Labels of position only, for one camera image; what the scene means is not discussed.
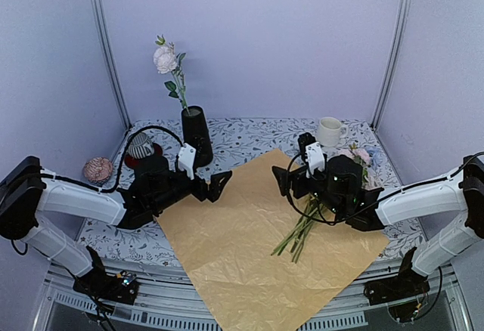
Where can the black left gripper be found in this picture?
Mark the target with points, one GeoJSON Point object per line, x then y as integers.
{"type": "Point", "coordinates": [215, 190]}

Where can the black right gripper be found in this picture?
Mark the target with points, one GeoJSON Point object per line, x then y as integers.
{"type": "Point", "coordinates": [298, 175]}

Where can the orange wrapping paper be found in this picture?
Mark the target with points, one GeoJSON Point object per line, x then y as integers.
{"type": "Point", "coordinates": [226, 249]}

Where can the artificial flower bouquet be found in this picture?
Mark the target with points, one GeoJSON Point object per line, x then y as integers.
{"type": "Point", "coordinates": [296, 238]}

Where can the white rose stem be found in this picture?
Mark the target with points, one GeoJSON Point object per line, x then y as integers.
{"type": "Point", "coordinates": [167, 61]}

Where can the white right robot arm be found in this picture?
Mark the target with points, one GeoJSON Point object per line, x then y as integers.
{"type": "Point", "coordinates": [461, 191]}

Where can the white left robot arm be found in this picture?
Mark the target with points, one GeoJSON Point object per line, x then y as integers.
{"type": "Point", "coordinates": [29, 191]}

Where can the tall black vase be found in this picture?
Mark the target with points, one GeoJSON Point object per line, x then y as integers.
{"type": "Point", "coordinates": [196, 133]}

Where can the cream ceramic mug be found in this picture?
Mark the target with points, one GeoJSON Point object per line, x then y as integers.
{"type": "Point", "coordinates": [330, 131]}

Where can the striped black white cup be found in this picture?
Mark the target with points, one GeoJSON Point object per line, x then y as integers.
{"type": "Point", "coordinates": [141, 146]}

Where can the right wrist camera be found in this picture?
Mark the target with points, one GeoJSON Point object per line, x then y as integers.
{"type": "Point", "coordinates": [312, 154]}

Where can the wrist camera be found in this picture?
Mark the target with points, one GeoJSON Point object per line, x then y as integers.
{"type": "Point", "coordinates": [187, 157]}
{"type": "Point", "coordinates": [312, 154]}

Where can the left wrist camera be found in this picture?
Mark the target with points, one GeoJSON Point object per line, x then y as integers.
{"type": "Point", "coordinates": [187, 157]}

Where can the aluminium front rail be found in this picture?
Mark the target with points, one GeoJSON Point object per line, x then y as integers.
{"type": "Point", "coordinates": [168, 301]}

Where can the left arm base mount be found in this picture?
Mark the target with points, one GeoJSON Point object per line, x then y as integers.
{"type": "Point", "coordinates": [121, 288]}

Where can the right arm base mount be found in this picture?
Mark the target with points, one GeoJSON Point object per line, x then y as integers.
{"type": "Point", "coordinates": [405, 284]}

